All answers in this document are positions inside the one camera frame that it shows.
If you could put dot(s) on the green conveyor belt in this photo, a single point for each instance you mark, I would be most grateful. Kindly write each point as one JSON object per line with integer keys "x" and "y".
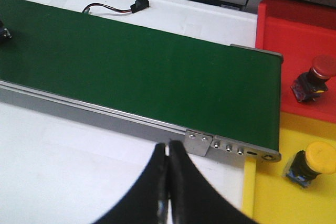
{"x": 42, "y": 29}

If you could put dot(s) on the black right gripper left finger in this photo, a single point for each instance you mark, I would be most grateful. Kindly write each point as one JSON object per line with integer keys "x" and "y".
{"x": 147, "y": 200}

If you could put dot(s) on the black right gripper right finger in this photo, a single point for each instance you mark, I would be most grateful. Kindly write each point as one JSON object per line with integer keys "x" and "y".
{"x": 193, "y": 198}

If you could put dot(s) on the red plastic tray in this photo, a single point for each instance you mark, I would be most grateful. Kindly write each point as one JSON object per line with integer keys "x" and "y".
{"x": 305, "y": 35}

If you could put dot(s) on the red mushroom push button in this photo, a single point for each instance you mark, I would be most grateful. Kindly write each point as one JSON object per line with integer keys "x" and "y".
{"x": 311, "y": 85}

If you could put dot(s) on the yellow plastic tray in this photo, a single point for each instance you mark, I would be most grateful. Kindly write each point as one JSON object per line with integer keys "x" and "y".
{"x": 270, "y": 197}

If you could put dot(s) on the black connector with cable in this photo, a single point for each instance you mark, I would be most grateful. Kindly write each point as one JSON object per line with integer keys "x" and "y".
{"x": 137, "y": 6}

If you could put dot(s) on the dark push button partly seen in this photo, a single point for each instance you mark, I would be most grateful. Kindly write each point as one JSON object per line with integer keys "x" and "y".
{"x": 4, "y": 32}

